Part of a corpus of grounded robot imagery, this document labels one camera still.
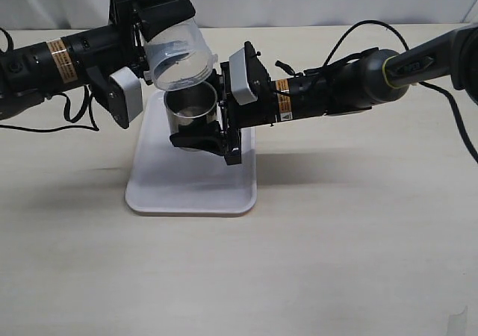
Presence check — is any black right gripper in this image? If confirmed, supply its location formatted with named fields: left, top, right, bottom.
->
left=170, top=62, right=261, bottom=166

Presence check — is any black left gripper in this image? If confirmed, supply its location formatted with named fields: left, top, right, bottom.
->
left=85, top=0, right=196, bottom=90

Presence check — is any stainless steel cup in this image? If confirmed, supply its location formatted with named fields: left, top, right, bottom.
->
left=164, top=82, right=217, bottom=135

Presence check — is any clear plastic measuring jug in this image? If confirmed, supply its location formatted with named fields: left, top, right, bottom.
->
left=144, top=18, right=217, bottom=91

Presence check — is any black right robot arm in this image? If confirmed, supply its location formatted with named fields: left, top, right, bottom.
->
left=170, top=24, right=477, bottom=165

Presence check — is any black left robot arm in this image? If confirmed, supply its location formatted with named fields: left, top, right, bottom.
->
left=1, top=0, right=196, bottom=129

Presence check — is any white plastic tray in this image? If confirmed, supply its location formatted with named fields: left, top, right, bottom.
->
left=125, top=91, right=258, bottom=217

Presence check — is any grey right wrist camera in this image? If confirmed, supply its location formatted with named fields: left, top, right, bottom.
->
left=229, top=41, right=269, bottom=106

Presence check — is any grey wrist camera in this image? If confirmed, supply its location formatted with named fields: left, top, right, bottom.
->
left=108, top=66, right=143, bottom=129
left=229, top=41, right=269, bottom=106

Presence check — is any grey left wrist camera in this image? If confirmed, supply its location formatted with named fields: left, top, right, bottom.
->
left=108, top=66, right=143, bottom=129

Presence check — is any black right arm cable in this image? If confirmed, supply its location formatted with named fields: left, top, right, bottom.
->
left=274, top=19, right=478, bottom=167

